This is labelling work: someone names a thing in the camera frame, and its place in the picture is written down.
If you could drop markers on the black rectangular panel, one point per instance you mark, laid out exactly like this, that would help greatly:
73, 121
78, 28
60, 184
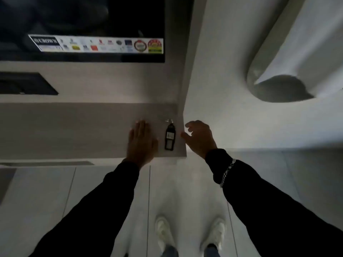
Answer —
24, 84

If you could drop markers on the person's left leg in jeans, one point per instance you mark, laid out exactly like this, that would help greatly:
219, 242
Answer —
169, 251

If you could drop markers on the person's right hand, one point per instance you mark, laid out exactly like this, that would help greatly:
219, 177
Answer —
201, 140

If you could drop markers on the white sticker strip with logos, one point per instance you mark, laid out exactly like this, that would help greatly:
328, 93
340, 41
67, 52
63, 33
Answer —
101, 45

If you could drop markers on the person's right forearm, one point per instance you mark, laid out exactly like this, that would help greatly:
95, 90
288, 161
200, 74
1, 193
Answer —
268, 211

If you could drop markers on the person's right white shoe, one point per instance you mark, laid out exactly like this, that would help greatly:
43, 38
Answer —
215, 234

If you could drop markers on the person's right thumb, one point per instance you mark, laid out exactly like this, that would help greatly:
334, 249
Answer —
185, 137

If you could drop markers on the person's leg in jeans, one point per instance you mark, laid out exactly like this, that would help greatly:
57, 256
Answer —
169, 251
211, 251

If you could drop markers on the person's left forearm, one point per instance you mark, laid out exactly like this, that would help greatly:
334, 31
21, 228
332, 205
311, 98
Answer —
96, 211

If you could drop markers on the white rounded fixture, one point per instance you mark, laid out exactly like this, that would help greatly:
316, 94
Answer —
300, 50

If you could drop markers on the person's left thumb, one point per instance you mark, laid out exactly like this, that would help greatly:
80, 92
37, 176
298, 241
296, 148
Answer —
155, 146

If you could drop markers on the person's left hand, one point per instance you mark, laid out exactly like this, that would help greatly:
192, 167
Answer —
140, 147

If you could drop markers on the person's white shoe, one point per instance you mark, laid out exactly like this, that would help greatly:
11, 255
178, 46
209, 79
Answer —
215, 234
164, 232

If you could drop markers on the person's left white shoe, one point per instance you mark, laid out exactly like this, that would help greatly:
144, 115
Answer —
164, 232

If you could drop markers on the black key fob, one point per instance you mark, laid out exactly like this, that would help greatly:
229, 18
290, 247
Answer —
170, 137

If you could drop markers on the black flat television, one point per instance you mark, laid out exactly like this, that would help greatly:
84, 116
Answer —
80, 16

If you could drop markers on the person's right leg in jeans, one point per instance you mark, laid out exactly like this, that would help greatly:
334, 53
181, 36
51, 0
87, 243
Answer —
211, 251

